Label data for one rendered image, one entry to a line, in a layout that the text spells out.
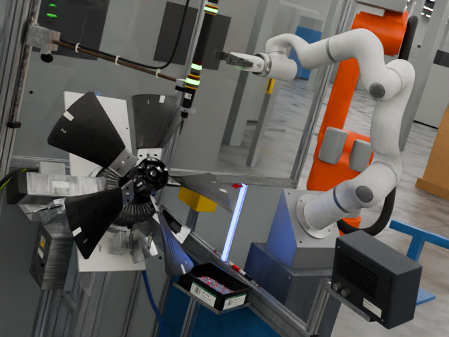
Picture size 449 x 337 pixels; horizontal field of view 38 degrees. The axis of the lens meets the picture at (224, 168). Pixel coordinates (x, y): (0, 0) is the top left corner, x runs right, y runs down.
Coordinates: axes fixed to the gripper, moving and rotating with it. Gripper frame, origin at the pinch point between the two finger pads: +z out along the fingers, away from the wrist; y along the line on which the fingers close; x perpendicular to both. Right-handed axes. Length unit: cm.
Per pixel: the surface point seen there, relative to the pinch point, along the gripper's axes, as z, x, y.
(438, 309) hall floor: -317, -167, 80
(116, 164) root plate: 29, -43, 4
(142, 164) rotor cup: 24.0, -40.2, -3.6
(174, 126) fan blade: 7.9, -28.4, 8.4
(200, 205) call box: -22, -64, 21
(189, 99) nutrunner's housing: 10.7, -16.3, -1.7
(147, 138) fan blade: 16.3, -34.5, 10.6
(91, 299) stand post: 25, -98, 8
